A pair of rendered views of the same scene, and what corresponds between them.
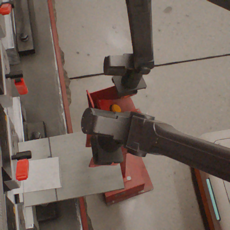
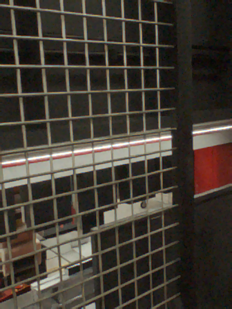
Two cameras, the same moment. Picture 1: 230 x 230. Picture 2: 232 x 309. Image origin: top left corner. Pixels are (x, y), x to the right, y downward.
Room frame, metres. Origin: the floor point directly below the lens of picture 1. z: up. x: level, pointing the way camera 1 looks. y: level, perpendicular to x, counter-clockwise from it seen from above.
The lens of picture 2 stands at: (0.83, 1.44, 1.59)
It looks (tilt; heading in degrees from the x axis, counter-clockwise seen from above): 9 degrees down; 243
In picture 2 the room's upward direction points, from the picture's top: 3 degrees counter-clockwise
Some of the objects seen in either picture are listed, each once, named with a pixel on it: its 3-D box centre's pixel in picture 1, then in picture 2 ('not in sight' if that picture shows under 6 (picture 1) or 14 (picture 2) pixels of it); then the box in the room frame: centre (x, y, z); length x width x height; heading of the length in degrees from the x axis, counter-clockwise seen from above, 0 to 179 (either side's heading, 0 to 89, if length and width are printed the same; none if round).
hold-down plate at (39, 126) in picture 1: (41, 169); not in sight; (0.40, 0.22, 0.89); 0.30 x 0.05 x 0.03; 10
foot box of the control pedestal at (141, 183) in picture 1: (124, 175); not in sight; (0.63, -0.04, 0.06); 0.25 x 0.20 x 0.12; 109
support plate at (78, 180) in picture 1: (70, 165); (74, 245); (0.37, 0.12, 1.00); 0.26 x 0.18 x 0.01; 100
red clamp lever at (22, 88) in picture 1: (17, 83); not in sight; (0.51, 0.23, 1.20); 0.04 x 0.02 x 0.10; 100
